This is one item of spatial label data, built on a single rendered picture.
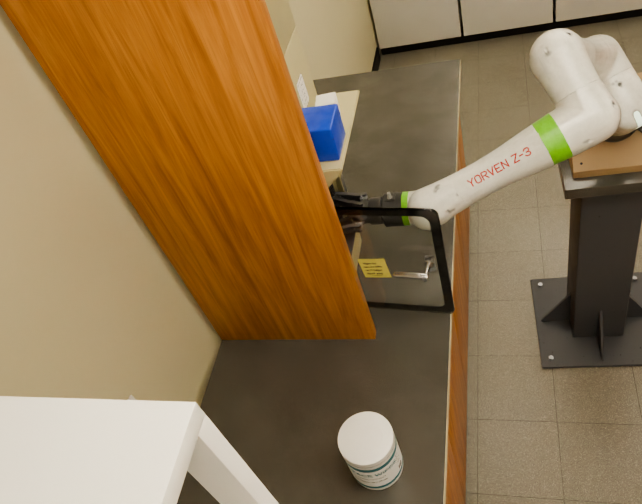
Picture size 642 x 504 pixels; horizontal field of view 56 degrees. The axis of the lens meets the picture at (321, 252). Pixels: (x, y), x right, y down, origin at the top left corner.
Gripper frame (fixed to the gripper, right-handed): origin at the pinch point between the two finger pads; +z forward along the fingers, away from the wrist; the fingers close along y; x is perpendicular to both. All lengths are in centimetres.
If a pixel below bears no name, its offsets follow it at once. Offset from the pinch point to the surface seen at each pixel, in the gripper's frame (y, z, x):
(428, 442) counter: 56, -32, 26
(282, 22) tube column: -6, -7, -56
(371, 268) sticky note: 18.9, -18.3, 3.2
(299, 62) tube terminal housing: -8.2, -6.9, -44.3
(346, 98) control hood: -10.4, -15.4, -30.9
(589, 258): -37, -81, 68
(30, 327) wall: 66, 36, -38
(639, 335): -38, -102, 119
